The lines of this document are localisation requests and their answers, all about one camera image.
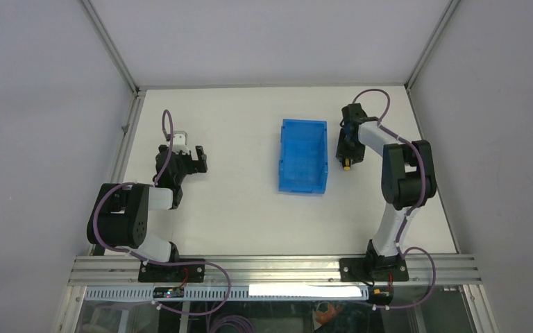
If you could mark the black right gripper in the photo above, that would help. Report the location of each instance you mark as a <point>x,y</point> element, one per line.
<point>348,152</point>

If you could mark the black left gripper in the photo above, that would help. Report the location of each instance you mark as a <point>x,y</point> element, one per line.
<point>189,163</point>

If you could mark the black yellow screwdriver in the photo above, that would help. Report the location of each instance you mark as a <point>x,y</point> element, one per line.
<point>347,164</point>

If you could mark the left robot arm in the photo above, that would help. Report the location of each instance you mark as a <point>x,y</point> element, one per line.
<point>119,219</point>

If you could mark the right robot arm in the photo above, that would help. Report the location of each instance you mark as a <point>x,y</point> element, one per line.
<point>407,182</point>

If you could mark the blue plastic bin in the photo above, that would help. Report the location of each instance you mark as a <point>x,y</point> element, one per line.
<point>303,164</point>

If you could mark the orange object under table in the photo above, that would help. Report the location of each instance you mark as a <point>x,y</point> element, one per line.
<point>326,311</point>

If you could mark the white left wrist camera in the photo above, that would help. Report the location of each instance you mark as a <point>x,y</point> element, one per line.
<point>180,143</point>

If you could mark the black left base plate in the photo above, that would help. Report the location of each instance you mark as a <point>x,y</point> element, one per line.
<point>171,272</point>

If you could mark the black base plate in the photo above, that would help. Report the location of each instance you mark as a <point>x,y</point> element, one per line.
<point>361,269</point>
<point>171,272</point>

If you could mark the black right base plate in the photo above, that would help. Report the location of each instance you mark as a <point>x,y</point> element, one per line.
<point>361,269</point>

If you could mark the white slotted cable duct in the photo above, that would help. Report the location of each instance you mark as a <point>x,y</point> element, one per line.
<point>252,292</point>

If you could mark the aluminium mounting rail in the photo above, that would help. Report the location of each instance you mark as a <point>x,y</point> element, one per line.
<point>448,269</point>

